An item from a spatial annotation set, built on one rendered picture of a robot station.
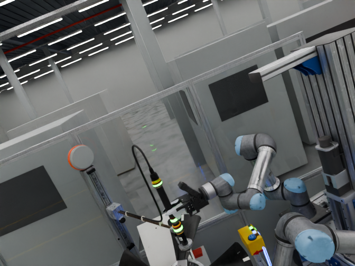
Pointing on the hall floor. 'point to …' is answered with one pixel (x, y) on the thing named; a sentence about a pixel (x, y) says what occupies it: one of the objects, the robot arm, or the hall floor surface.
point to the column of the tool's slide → (106, 211)
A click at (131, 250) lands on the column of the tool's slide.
